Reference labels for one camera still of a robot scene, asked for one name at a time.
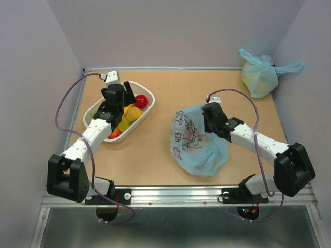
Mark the red orange fruit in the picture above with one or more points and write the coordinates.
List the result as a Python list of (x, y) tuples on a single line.
[(116, 133)]

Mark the blue cartoon-print plastic bag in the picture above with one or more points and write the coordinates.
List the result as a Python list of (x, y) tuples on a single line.
[(197, 152)]

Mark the green grape bunch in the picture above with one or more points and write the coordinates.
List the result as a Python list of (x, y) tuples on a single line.
[(92, 113)]

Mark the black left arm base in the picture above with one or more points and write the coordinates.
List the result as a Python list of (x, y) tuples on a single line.
[(116, 194)]

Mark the blue tied plastic bag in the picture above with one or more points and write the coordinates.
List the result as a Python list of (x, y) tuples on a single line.
[(260, 75)]

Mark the yellow banana bunch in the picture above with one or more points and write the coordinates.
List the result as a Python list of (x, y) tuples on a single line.
[(126, 109)]

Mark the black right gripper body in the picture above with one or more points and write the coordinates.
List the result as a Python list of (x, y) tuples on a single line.
[(209, 127)]

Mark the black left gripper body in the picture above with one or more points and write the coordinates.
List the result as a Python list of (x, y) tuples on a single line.
[(121, 110)]

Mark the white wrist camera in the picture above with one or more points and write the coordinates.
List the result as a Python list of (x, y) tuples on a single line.
[(216, 99), (112, 77)]

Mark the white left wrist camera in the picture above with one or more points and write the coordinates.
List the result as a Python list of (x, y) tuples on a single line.
[(112, 77)]

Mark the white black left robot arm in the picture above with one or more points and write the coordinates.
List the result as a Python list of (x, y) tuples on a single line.
[(67, 175)]

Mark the aluminium front rail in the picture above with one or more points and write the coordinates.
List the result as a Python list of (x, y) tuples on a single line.
[(184, 196)]

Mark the yellow fruit piece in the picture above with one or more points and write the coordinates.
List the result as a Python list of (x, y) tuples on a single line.
[(124, 124)]

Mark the red apple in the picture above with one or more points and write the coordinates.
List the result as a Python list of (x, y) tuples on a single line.
[(141, 101)]

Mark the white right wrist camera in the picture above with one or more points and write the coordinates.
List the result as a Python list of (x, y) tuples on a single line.
[(216, 99)]

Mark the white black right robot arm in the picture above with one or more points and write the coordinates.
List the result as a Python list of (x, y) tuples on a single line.
[(293, 169)]

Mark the orange peach fruit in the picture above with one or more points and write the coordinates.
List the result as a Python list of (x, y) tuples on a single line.
[(133, 114)]

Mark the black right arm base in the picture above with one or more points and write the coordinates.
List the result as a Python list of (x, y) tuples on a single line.
[(240, 194)]

